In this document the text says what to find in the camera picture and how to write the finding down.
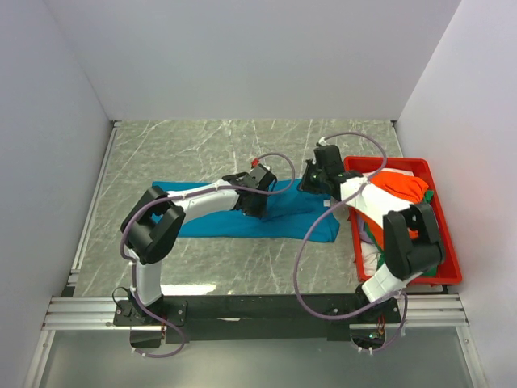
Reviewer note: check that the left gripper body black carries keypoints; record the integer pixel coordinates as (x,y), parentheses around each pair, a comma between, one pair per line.
(262,200)

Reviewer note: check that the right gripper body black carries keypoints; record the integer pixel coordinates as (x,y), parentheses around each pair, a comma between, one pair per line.
(325,175)

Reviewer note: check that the teal t shirt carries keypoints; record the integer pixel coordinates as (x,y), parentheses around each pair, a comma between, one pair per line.
(289,215)

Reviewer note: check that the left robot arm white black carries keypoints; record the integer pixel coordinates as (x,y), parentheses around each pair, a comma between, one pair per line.
(150,230)

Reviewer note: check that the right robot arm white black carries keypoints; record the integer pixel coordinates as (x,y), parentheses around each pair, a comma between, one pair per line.
(367,198)

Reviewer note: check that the lavender t shirt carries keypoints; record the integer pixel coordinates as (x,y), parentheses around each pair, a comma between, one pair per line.
(364,234)

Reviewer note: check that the orange t shirt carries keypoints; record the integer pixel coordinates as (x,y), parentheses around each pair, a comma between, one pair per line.
(400,185)

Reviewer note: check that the black base bar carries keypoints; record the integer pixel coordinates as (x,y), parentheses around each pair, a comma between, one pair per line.
(183,319)

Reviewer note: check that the green t shirt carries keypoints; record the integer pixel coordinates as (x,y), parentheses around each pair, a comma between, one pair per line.
(410,242)

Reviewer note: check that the red plastic bin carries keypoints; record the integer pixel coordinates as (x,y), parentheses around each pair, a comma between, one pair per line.
(448,272)

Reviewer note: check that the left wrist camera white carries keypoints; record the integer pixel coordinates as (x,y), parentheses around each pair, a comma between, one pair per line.
(257,162)

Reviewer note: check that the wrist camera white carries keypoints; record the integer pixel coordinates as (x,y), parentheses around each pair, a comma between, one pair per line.
(257,162)
(322,141)

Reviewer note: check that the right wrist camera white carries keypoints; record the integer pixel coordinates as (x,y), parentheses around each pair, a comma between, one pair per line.
(322,141)

